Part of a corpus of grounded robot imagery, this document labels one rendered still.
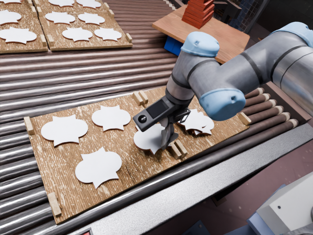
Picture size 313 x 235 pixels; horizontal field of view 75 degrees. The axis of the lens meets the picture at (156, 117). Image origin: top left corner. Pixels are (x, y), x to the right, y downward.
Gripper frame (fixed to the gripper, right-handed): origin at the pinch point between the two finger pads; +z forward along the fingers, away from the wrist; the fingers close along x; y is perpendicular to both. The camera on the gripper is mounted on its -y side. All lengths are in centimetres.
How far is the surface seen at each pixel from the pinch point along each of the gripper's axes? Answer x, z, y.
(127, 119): 12.5, 4.8, -1.8
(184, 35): 47, -5, 50
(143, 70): 39.8, 8.0, 22.2
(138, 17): 92, 9, 50
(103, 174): -3.4, 4.8, -18.4
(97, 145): 7.0, 6.1, -15.9
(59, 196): -3.4, 6.2, -30.7
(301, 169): -53, 96, 191
